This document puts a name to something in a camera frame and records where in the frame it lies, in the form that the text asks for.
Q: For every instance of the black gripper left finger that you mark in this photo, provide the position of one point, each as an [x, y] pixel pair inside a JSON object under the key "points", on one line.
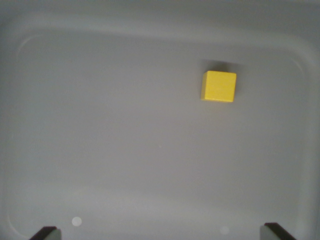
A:
{"points": [[47, 233]]}

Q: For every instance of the grey plastic tray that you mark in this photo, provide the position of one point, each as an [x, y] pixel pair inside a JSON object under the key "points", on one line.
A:
{"points": [[125, 137]]}

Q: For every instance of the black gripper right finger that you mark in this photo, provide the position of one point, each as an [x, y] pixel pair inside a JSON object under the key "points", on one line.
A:
{"points": [[273, 233]]}

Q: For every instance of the yellow wooden cube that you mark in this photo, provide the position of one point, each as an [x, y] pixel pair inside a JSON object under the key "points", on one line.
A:
{"points": [[219, 86]]}

